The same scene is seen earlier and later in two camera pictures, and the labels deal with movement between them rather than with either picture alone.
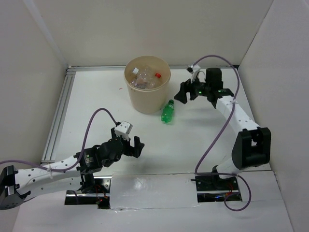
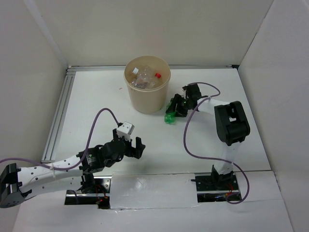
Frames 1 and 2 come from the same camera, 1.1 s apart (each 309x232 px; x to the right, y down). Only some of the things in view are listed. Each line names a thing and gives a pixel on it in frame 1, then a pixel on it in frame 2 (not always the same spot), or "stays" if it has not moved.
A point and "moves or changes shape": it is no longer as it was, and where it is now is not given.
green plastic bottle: x=167 y=112 moves or changes shape
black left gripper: x=135 y=151 stays
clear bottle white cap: x=135 y=70 stays
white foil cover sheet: x=129 y=190 stays
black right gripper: x=186 y=87 → x=180 y=112
